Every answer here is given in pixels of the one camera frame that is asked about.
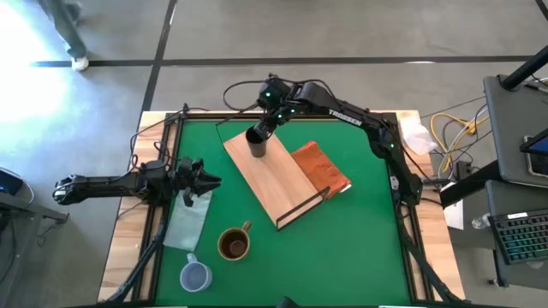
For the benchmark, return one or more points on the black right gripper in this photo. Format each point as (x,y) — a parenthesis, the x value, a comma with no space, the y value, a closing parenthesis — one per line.
(282,116)

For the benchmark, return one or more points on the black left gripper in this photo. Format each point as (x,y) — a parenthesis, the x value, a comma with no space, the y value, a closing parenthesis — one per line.
(188,173)

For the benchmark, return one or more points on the black cup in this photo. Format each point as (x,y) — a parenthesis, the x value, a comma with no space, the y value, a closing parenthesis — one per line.
(257,147)

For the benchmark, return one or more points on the glazed ceramic mug brown inside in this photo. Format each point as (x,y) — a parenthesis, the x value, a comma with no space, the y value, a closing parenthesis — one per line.
(233,244)

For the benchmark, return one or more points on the light blue mug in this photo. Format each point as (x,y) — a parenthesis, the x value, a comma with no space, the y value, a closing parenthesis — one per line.
(196,277)

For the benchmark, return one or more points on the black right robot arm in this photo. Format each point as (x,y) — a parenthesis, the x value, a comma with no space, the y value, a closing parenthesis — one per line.
(351,117)

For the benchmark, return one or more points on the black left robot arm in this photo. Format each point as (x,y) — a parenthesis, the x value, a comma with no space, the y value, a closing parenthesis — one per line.
(103,184)

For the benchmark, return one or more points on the wooden cutting board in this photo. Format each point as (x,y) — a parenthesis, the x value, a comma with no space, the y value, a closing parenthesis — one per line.
(274,175)

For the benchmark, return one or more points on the white crumpled cloth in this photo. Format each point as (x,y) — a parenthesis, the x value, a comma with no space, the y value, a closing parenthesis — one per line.
(415,134)

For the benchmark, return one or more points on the black power strip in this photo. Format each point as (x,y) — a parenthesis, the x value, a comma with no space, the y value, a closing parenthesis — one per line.
(463,169)

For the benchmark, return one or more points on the black device with blue screen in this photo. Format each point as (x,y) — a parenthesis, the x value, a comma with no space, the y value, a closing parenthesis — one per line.
(8,181)

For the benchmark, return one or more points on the white paper sheet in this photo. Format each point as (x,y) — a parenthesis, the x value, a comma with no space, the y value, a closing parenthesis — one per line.
(454,214)

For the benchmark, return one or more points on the person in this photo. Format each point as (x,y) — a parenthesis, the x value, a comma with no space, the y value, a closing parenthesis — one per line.
(68,30)

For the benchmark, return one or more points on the black support beam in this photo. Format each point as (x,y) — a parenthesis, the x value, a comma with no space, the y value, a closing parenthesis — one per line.
(468,186)

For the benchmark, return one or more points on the clear plastic bottle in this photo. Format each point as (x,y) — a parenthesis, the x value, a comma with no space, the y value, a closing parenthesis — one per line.
(480,221)

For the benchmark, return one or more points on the grey side table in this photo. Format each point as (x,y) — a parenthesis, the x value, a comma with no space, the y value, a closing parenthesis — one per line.
(505,137)

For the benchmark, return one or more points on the grey keyboard table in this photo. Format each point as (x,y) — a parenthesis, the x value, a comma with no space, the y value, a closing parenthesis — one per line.
(501,197)

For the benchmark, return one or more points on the black pole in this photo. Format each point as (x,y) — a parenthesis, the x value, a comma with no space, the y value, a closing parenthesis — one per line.
(526,68)

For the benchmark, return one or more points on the tablet with blue screen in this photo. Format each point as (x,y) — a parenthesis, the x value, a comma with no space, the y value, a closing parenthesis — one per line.
(538,149)

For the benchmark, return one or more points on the black keyboard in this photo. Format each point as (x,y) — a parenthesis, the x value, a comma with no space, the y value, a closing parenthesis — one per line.
(522,237)

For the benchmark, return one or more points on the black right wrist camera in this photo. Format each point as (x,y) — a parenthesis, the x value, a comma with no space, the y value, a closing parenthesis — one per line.
(274,92)

